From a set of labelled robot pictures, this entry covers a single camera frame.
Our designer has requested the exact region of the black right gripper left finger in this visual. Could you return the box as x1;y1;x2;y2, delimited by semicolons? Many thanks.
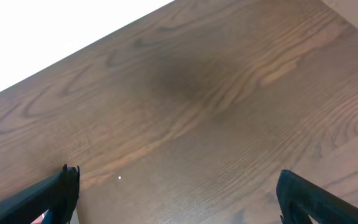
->
0;165;80;224

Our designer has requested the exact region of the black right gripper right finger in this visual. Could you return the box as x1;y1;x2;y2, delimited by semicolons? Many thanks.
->
276;169;358;224

